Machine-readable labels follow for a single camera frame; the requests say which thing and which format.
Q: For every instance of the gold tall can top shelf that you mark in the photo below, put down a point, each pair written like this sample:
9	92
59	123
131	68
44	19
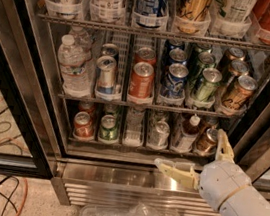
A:
190	14

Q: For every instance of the stainless steel fridge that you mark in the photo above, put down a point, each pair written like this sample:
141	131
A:
123	172

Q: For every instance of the white cap bottle bottom shelf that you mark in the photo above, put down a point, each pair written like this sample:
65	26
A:
185	134

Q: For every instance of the front orange can middle shelf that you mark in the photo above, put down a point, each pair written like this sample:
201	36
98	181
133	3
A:
141	82

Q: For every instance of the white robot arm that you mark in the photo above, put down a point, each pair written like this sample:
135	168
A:
246	202

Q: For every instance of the bronze can bottom shelf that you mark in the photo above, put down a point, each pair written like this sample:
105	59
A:
207	141

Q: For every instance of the clear water bottle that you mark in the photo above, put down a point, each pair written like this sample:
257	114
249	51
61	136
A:
73	67
83	39

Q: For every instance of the orange can shelf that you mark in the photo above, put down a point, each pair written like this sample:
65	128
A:
146	54
141	82

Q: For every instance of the front clear water bottle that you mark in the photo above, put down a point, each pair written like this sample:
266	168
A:
73	67

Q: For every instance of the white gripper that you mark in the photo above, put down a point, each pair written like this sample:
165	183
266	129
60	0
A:
221	184

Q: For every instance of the green white bottle top shelf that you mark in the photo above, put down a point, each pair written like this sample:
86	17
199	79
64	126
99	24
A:
235	11

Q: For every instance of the green can bottom shelf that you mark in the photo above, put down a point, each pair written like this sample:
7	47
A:
108	128

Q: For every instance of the rear gold can middle shelf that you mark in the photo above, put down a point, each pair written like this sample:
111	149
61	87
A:
229	55

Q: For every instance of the silver can bottom shelf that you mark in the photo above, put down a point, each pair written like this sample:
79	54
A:
159	134

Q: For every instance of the front blue can middle shelf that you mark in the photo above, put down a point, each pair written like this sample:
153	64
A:
174	81

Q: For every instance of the rear blue can middle shelf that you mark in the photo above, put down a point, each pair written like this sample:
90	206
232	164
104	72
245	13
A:
171	44

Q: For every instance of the left glass fridge door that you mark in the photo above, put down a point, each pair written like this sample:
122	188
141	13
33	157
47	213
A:
21	128

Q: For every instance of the rear clear water bottle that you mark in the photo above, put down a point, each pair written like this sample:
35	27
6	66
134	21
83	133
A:
83	39

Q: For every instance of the red can bottom shelf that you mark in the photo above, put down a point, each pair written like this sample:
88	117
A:
83	126

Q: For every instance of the rear orange can middle shelf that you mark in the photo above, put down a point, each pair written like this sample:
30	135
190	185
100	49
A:
146	54

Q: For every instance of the front gold can middle shelf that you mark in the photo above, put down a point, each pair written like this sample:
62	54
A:
239	92

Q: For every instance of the green can shelf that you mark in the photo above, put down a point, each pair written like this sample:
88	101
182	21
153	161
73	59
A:
203	61
206	84
108	128
196	49

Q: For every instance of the rear silver blue can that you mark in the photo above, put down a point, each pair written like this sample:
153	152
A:
110	50

